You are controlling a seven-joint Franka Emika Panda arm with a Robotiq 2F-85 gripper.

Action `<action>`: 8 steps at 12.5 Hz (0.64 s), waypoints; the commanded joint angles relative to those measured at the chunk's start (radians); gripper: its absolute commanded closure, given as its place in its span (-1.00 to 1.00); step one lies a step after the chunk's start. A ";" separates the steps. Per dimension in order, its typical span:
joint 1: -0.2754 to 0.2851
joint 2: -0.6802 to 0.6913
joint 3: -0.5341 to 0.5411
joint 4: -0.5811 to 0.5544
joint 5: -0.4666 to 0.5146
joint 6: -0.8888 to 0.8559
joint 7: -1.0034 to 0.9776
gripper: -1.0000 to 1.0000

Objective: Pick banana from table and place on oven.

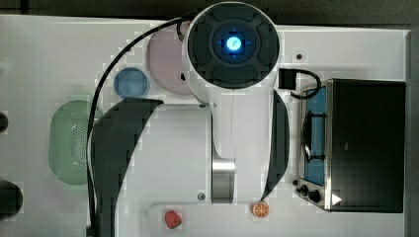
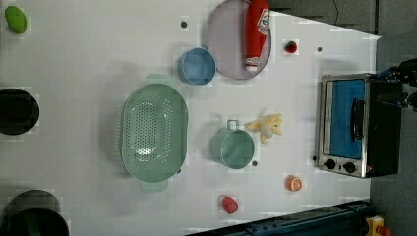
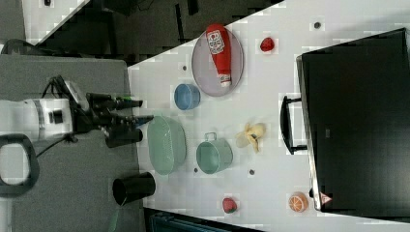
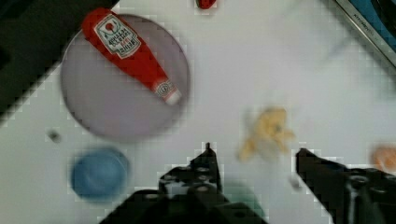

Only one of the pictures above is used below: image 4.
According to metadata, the red ketchup bottle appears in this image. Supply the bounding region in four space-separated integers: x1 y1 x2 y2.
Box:
81 7 182 105

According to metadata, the green mug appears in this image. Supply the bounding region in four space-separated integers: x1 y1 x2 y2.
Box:
223 180 265 217

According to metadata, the blue bowl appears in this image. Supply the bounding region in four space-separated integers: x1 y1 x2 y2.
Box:
69 147 130 203

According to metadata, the black toaster oven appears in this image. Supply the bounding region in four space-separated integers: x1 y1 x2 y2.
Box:
333 0 396 69

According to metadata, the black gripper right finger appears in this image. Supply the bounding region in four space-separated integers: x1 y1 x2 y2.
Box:
296 148 396 224

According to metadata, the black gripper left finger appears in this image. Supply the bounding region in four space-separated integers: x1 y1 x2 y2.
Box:
159 143 222 199

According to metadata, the small red strawberry toy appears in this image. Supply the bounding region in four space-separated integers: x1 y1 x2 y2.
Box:
196 0 217 9

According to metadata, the yellow toy banana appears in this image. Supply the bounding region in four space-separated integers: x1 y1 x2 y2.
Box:
238 107 295 161

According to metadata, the grey round plate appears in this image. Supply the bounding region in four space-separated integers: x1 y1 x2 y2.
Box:
60 14 191 143

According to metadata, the orange slice toy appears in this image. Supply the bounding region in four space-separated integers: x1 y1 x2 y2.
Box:
372 145 396 173

